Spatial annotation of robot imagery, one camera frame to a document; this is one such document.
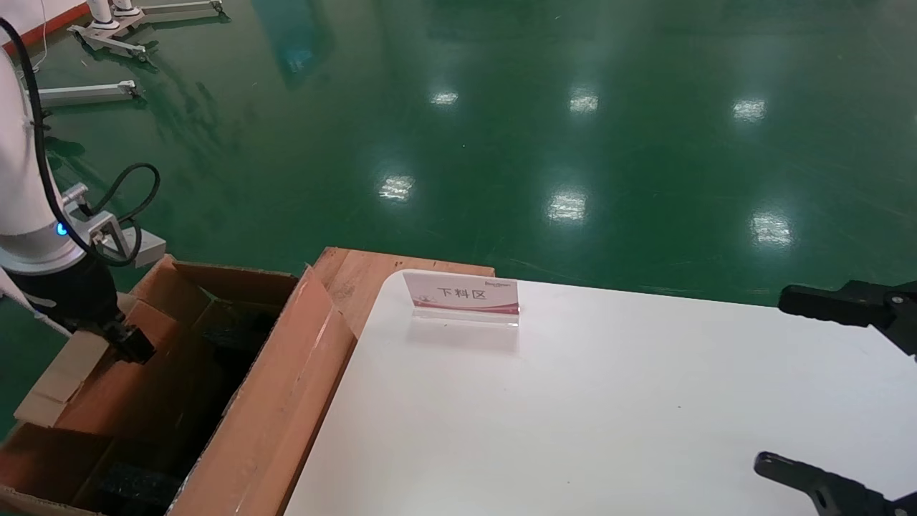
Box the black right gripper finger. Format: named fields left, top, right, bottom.
left=754, top=451, right=917, bottom=516
left=779, top=281, right=917, bottom=357

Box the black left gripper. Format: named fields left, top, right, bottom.
left=11, top=254, right=155, bottom=365

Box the small cardboard box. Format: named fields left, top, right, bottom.
left=13, top=292, right=188, bottom=435

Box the large cardboard box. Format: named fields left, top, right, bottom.
left=0, top=254, right=359, bottom=516

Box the black foam block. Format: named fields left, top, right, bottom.
left=97, top=462, right=188, bottom=513

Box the brown wooden board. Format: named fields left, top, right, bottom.
left=313, top=247, right=496, bottom=338

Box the acrylic sign with red stripe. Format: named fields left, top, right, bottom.
left=403, top=270, right=522, bottom=330

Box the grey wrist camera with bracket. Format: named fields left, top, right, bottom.
left=61, top=183, right=167, bottom=269

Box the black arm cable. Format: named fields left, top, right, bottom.
left=0, top=16, right=162, bottom=267

